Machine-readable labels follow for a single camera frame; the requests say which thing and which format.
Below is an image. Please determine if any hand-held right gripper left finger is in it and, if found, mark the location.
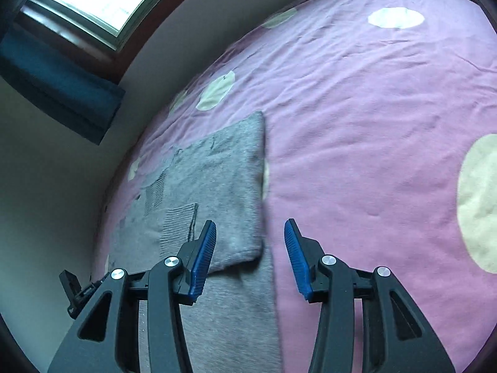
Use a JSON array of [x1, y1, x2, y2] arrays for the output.
[[47, 220, 217, 373]]

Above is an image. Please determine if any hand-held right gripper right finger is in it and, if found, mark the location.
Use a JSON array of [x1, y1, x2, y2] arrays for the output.
[[284, 218, 456, 373]]

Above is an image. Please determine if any grey knit sweater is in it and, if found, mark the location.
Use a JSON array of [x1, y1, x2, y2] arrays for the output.
[[103, 111, 282, 373]]

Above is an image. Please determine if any pink dotted bed sheet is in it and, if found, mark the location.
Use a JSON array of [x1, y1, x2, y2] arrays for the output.
[[93, 0, 497, 373]]

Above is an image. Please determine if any blue roller blind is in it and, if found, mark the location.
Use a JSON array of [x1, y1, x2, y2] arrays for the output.
[[0, 31, 127, 146]]

